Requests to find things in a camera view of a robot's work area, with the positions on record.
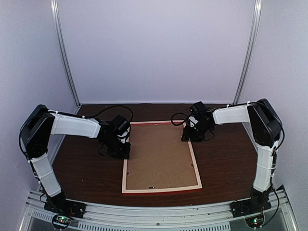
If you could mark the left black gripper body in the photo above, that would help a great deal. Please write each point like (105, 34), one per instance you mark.
(115, 148)

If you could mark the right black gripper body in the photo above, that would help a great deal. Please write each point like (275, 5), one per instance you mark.
(198, 134)

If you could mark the brown cardboard backing board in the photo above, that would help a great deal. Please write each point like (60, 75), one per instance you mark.
(161, 156)

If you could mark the red wooden picture frame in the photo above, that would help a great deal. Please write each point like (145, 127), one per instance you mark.
(158, 190)

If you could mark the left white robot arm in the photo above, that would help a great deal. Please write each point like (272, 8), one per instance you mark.
(38, 133)

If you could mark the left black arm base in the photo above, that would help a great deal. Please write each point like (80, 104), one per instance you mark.
(60, 205)

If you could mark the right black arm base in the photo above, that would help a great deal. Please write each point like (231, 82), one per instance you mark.
(257, 202)

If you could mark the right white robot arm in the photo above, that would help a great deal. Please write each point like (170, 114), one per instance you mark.
(266, 126)

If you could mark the left circuit board with leds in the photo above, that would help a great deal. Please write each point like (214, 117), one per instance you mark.
(60, 221)

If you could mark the circuit board with leds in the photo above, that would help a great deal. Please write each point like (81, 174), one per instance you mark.
(254, 222)
(60, 221)

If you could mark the right circuit board with leds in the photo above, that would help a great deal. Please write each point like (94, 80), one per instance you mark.
(254, 222)

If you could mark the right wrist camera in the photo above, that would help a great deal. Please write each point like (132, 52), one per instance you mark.
(193, 122)

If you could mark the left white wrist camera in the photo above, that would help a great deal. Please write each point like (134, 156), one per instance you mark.
(124, 137)

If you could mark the front aluminium rail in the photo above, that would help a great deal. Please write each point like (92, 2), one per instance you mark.
(211, 217)

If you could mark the left aluminium corner post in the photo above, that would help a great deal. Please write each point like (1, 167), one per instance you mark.
(64, 57)

